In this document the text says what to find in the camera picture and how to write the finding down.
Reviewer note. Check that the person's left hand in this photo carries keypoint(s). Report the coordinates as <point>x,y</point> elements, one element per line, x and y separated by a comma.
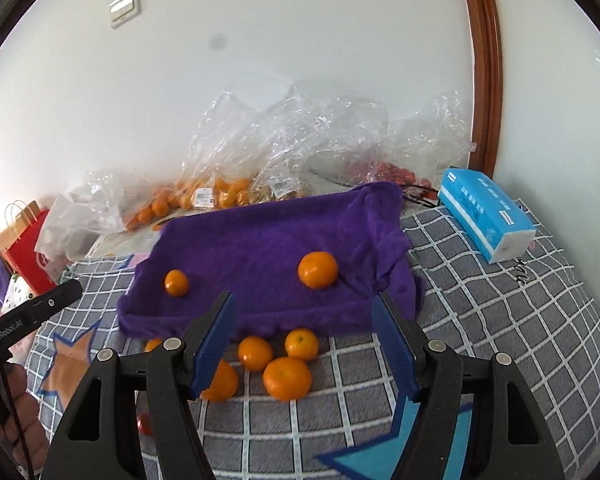
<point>25,410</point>

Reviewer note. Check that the blue tissue pack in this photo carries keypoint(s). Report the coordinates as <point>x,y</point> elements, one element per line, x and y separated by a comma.
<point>480,210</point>

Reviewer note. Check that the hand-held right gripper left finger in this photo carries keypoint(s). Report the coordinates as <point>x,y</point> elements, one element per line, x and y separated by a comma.
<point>212,347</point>

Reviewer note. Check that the white wall switch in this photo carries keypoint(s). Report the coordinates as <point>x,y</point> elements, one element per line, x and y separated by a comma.
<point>124,7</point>

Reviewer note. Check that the crumpled clear plastic bag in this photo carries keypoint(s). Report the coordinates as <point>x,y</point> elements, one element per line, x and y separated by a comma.
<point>110,195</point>

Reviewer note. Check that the small tangerine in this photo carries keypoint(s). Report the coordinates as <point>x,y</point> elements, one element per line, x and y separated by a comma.
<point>255,353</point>
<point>153,345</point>
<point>176,283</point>

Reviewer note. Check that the large tangerine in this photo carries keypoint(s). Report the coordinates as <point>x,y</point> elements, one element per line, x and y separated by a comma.
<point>318,270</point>
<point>225,381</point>
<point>287,379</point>
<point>302,344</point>

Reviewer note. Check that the cherry tomato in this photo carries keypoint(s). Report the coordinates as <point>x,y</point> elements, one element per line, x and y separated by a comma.
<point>144,423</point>

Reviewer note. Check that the brown wooden door frame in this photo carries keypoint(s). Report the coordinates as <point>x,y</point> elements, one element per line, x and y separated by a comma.
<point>485,60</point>

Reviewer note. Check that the red paper bag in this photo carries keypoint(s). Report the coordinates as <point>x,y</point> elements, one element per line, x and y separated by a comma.
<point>27,255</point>

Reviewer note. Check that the white patterned bag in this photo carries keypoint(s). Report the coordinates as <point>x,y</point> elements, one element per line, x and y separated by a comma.
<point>17,292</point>

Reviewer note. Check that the pile of red fruits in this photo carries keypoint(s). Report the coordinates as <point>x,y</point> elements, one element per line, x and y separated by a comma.
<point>397,172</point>

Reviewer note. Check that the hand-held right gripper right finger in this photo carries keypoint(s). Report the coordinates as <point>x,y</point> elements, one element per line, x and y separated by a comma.
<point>395,355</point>

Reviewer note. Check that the white plastic bag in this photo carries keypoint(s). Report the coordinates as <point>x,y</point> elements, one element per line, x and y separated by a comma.
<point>67,232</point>

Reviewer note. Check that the grey plaid bed sheet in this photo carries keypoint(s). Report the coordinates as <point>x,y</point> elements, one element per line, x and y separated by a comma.
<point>480,320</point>

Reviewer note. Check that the pile of bagged tangerines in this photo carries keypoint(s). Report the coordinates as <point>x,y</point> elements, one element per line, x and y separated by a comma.
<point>230,191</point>

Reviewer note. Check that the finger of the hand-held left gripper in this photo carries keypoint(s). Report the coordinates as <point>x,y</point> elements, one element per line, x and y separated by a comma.
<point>55,297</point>

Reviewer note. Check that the purple towel-covered tray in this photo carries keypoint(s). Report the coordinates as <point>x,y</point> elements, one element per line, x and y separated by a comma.
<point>260,245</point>

